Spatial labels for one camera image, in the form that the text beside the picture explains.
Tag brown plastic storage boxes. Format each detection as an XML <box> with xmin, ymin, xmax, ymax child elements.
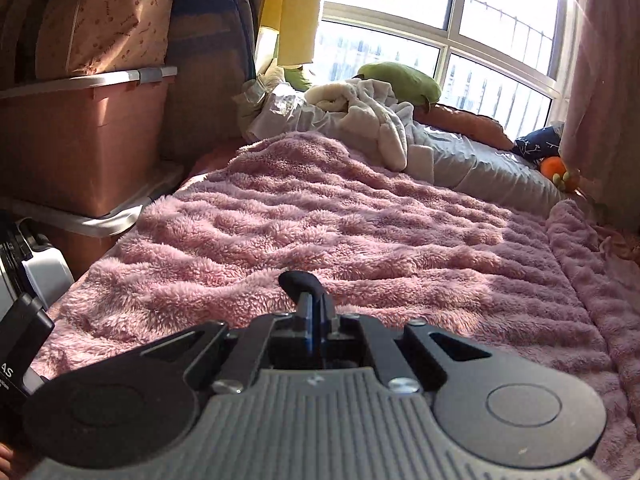
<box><xmin>0</xmin><ymin>66</ymin><xmax>178</xmax><ymax>218</ymax></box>

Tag navy patterned pillow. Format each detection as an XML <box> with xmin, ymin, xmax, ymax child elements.
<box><xmin>512</xmin><ymin>125</ymin><xmax>567</xmax><ymax>164</ymax></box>

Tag grey duvet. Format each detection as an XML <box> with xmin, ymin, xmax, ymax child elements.
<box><xmin>244</xmin><ymin>82</ymin><xmax>566</xmax><ymax>207</ymax></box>

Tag brown fabric storage bag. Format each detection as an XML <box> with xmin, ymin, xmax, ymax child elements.
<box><xmin>0</xmin><ymin>0</ymin><xmax>51</xmax><ymax>88</ymax></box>

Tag green plush pillow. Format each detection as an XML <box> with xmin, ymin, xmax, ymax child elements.
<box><xmin>357</xmin><ymin>61</ymin><xmax>443</xmax><ymax>107</ymax></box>

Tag pink fluffy blanket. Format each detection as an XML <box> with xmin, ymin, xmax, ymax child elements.
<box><xmin>30</xmin><ymin>130</ymin><xmax>640</xmax><ymax>476</ymax></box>

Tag pink plastic storage box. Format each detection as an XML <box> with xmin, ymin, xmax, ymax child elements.
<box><xmin>0</xmin><ymin>162</ymin><xmax>187</xmax><ymax>283</ymax></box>

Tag orange plush toy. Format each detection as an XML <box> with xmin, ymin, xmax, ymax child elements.
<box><xmin>539</xmin><ymin>156</ymin><xmax>582</xmax><ymax>194</ymax></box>

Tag yellow curtain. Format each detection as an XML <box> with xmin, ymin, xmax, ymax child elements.
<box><xmin>257</xmin><ymin>0</ymin><xmax>328</xmax><ymax>68</ymax></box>

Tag rust brown pillow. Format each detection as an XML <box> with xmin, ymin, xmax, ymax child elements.
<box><xmin>414</xmin><ymin>102</ymin><xmax>517</xmax><ymax>152</ymax></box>

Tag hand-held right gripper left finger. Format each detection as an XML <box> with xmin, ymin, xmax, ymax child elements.
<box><xmin>141</xmin><ymin>294</ymin><xmax>321</xmax><ymax>395</ymax></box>

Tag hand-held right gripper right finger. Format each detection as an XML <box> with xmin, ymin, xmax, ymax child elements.
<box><xmin>316</xmin><ymin>292</ymin><xmax>493</xmax><ymax>395</ymax></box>

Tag white-framed window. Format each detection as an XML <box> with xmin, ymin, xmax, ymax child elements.
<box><xmin>314</xmin><ymin>0</ymin><xmax>576</xmax><ymax>133</ymax></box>

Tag cream fleece blanket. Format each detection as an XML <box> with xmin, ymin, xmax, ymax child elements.
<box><xmin>304</xmin><ymin>77</ymin><xmax>417</xmax><ymax>172</ymax></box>

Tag pink sheer curtain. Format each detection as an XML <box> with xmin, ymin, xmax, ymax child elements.
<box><xmin>556</xmin><ymin>0</ymin><xmax>640</xmax><ymax>223</ymax></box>

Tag floral fabric storage bag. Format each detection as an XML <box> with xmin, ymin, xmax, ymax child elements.
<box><xmin>35</xmin><ymin>0</ymin><xmax>176</xmax><ymax>79</ymax></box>

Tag grey-blue padded cushion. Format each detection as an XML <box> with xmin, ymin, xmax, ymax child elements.
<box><xmin>159</xmin><ymin>0</ymin><xmax>258</xmax><ymax>162</ymax></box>

